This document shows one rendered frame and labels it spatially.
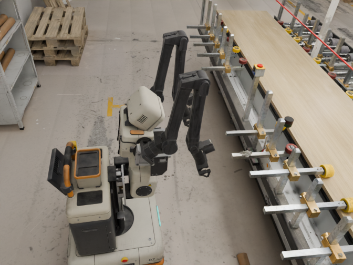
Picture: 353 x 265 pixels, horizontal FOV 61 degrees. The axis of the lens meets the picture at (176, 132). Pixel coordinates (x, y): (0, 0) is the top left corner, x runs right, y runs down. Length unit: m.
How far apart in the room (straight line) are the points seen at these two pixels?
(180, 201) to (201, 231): 0.35
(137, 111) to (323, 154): 1.31
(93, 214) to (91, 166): 0.28
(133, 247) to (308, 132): 1.51
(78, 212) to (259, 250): 1.53
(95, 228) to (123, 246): 0.36
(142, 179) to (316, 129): 1.34
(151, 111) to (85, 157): 0.61
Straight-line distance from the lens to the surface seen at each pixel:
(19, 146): 3.55
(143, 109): 1.51
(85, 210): 1.82
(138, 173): 1.83
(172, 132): 1.44
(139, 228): 2.33
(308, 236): 2.13
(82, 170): 1.88
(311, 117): 2.55
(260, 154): 2.12
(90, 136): 3.46
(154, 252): 2.25
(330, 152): 2.29
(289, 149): 2.16
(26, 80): 4.36
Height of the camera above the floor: 2.28
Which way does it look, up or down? 41 degrees down
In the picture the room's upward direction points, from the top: 5 degrees clockwise
